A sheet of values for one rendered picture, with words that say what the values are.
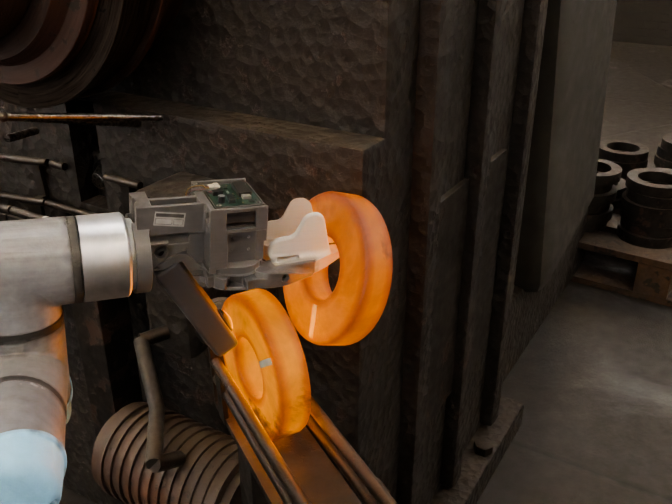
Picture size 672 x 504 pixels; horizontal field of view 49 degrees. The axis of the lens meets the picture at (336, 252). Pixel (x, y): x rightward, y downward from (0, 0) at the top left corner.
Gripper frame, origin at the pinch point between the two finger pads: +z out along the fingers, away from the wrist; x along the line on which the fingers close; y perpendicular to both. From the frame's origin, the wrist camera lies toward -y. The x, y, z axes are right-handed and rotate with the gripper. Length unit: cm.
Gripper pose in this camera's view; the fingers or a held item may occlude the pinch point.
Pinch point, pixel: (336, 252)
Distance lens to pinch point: 73.7
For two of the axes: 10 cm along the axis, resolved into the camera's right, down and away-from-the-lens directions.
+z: 9.2, -1.0, 3.9
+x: -3.9, -4.4, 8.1
